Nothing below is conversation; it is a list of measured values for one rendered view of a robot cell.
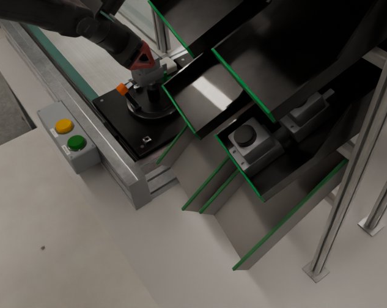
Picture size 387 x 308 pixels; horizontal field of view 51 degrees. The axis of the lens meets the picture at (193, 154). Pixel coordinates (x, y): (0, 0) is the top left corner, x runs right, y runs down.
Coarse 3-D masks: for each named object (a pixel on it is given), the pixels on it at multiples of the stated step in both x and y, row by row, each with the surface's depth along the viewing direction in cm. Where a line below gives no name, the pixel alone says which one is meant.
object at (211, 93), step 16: (208, 48) 70; (192, 64) 71; (208, 64) 71; (176, 80) 72; (192, 80) 72; (208, 80) 70; (224, 80) 68; (176, 96) 72; (192, 96) 70; (208, 96) 68; (224, 96) 67; (240, 96) 63; (192, 112) 68; (208, 112) 67; (224, 112) 64; (192, 128) 64; (208, 128) 64
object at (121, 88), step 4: (120, 84) 93; (128, 84) 94; (132, 84) 94; (116, 88) 93; (120, 88) 93; (124, 88) 92; (128, 88) 94; (120, 92) 93; (124, 92) 93; (128, 92) 95; (128, 96) 95; (128, 100) 97; (132, 100) 97; (136, 104) 98
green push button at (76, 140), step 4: (72, 136) 98; (76, 136) 98; (80, 136) 97; (68, 140) 97; (72, 140) 97; (76, 140) 97; (80, 140) 97; (68, 144) 96; (72, 144) 96; (76, 144) 96; (80, 144) 96; (72, 148) 96; (76, 148) 96
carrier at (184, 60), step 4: (180, 56) 115; (184, 56) 115; (188, 56) 115; (176, 60) 114; (180, 60) 114; (184, 60) 113; (188, 60) 113; (180, 64) 113; (184, 64) 112; (180, 68) 113
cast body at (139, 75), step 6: (144, 54) 92; (156, 54) 93; (138, 60) 92; (144, 60) 92; (156, 60) 92; (156, 66) 94; (162, 66) 95; (132, 72) 95; (138, 72) 94; (144, 72) 93; (150, 72) 94; (156, 72) 95; (162, 72) 96; (138, 78) 94; (144, 78) 94; (150, 78) 95; (156, 78) 96; (144, 84) 95
